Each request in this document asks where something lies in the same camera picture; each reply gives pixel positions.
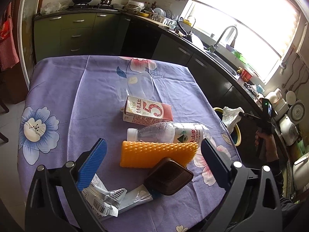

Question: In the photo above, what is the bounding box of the clear plastic cup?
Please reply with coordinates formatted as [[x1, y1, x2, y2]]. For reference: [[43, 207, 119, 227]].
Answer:
[[116, 72, 154, 102]]

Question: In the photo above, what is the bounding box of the clear plastic water bottle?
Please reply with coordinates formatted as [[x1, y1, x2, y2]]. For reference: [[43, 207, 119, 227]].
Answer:
[[127, 122, 211, 145]]

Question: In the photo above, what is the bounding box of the purple floral tablecloth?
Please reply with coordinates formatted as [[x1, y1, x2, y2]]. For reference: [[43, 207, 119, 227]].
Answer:
[[18, 55, 239, 231]]

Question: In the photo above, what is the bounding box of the white tissue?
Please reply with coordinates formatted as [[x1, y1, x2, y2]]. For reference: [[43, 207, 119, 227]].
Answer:
[[222, 106, 244, 133]]

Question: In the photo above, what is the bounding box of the small steel pot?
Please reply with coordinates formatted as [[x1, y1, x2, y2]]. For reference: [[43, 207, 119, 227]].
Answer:
[[100, 0, 112, 6]]

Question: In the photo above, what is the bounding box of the brown plastic tray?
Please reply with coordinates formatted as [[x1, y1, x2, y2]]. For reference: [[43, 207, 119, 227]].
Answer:
[[143, 157, 194, 196]]

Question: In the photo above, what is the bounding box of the orange bumpy foam pad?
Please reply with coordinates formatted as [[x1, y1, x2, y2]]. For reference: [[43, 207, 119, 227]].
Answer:
[[120, 141, 198, 169]]

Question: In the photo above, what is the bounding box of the white dish rack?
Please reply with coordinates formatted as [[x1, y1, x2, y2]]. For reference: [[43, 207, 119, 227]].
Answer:
[[150, 7, 177, 28]]

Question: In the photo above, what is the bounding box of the person's right hand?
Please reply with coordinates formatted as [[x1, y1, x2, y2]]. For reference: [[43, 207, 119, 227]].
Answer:
[[255, 131, 279, 162]]

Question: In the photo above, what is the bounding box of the silver wrapper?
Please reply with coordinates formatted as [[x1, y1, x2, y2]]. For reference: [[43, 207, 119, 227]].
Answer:
[[82, 174, 127, 217]]

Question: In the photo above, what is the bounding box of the red cup on counter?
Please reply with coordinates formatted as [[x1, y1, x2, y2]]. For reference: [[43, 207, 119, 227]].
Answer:
[[240, 68, 253, 82]]

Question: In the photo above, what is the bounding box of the steel kitchen faucet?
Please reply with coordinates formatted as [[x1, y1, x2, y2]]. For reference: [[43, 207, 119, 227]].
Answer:
[[207, 26, 238, 53]]

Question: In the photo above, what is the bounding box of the steel sink basin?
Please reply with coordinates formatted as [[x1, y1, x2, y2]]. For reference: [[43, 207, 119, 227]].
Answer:
[[205, 50, 238, 77]]

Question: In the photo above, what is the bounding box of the red white milk carton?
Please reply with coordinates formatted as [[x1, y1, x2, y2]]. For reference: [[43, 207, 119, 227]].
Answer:
[[123, 96, 173, 126]]

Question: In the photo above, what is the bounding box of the red checked apron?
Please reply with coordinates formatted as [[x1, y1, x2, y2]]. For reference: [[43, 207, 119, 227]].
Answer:
[[0, 2, 19, 71]]

